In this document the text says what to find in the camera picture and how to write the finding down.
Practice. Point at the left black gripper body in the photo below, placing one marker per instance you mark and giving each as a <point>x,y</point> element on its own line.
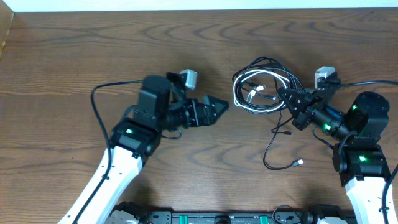
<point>193,119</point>

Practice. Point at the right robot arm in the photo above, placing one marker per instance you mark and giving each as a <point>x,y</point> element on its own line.
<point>357,156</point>

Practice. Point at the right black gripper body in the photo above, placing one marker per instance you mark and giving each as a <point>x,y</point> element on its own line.
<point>305,117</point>

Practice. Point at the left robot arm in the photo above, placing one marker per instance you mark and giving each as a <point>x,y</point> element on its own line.
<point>162,106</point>

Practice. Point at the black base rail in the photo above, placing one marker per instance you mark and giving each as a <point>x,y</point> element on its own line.
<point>127,212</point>

